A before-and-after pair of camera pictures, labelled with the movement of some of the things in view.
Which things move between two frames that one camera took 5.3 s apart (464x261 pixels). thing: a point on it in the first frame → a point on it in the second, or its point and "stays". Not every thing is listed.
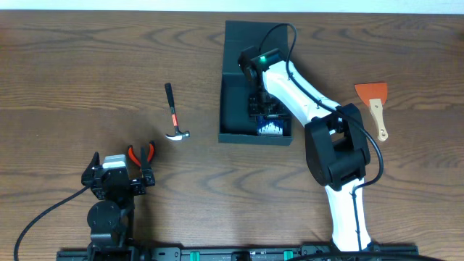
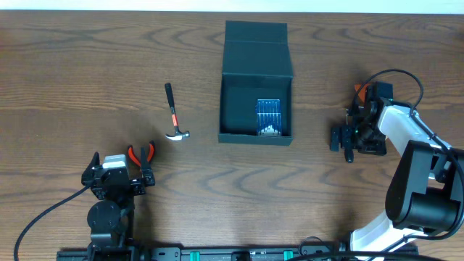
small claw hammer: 178,135 stays
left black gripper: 118,180 stays
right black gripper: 252,108 → 379,148
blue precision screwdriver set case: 270,125 stays
